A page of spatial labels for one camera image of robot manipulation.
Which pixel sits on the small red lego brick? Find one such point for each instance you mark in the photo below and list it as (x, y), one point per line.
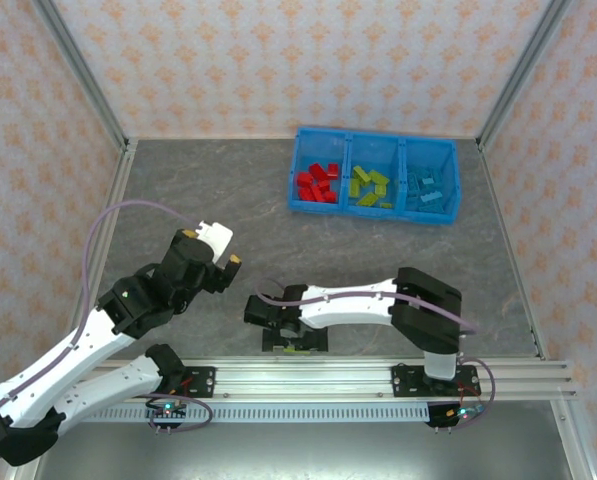
(314, 190)
(304, 178)

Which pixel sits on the long red lego brick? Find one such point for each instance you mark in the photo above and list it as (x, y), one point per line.
(328, 198)

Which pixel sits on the blue lego brick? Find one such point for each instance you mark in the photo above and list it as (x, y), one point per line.
(436, 176)
(434, 189)
(417, 206)
(418, 173)
(416, 186)
(431, 200)

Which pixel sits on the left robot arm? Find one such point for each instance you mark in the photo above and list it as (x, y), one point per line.
(98, 345)

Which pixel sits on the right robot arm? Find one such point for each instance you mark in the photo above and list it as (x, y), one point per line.
(353, 305)

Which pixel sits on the blue three-compartment bin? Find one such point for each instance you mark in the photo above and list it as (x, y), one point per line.
(323, 206)

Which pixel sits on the small electronics board with LED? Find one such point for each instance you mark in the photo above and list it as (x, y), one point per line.
(168, 412)
(448, 416)

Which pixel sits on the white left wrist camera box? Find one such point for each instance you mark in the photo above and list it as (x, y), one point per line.
(218, 240)

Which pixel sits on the long aluminium mounting rail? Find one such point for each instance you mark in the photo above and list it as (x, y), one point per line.
(303, 380)

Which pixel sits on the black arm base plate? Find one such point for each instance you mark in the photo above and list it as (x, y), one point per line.
(405, 382)
(203, 382)

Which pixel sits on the aluminium side rail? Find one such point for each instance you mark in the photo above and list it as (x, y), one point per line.
(500, 210)
(115, 200)

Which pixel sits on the aluminium frame post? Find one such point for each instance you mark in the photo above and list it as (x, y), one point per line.
(85, 75)
(521, 75)

